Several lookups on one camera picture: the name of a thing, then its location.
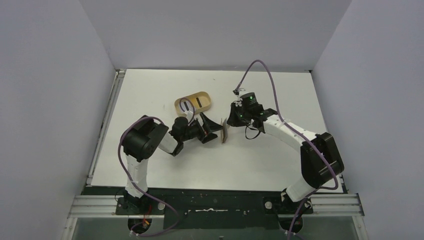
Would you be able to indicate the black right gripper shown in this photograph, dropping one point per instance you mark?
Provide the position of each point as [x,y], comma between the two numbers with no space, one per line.
[231,116]

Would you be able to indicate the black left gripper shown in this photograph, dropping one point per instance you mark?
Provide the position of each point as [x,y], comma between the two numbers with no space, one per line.
[204,131]

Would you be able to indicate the beige card holder wallet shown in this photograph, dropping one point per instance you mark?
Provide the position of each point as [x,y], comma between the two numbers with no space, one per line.
[224,131]

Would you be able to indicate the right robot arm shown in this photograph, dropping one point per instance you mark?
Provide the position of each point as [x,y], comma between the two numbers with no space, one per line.
[320,159]

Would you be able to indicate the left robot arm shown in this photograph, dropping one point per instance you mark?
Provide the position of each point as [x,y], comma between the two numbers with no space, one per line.
[144,137]

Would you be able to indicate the white card black stripe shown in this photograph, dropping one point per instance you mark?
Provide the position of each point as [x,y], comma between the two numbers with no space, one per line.
[186,106]

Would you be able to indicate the oval wooden tray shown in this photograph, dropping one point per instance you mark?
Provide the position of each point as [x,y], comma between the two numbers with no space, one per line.
[188,97]

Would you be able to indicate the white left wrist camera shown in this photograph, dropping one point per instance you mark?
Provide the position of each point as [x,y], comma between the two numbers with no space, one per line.
[190,115]

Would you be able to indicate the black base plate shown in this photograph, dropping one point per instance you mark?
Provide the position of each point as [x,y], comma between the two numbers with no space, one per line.
[213,209]

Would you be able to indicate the aluminium rail frame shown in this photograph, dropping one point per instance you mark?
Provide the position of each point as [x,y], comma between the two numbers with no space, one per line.
[71,222]

